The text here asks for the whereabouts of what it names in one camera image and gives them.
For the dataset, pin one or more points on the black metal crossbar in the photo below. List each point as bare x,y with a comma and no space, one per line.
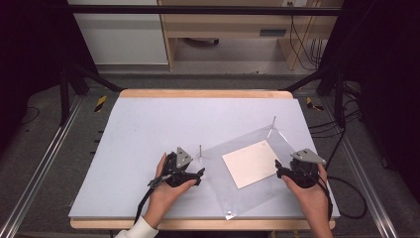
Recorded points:
198,10

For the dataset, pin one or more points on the white cabinet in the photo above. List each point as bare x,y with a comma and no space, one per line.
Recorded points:
122,36

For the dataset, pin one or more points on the white table mat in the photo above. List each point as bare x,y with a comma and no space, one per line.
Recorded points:
148,132

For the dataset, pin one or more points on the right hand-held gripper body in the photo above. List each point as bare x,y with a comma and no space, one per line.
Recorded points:
305,173

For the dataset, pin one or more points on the aluminium floor rail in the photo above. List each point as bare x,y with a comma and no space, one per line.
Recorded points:
46,158
363,175

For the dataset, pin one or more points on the wooden table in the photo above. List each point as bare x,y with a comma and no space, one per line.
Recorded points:
204,93

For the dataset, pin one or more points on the person's right hand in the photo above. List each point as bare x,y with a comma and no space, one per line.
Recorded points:
313,201

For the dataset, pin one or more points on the person's left hand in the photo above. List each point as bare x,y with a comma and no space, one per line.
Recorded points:
163,198

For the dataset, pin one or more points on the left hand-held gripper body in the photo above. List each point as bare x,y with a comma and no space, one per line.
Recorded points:
175,172

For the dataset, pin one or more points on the black metal stand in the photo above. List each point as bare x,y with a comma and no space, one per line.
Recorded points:
339,102
64,99

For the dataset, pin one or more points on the wooden desk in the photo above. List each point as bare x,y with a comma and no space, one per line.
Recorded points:
224,23

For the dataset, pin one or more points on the dark curtain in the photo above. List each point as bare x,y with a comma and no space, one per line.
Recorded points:
386,82
29,49

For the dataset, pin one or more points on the picture card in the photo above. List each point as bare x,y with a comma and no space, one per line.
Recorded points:
252,163

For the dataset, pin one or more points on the clear acrylic picture frame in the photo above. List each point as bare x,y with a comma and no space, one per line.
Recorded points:
218,165

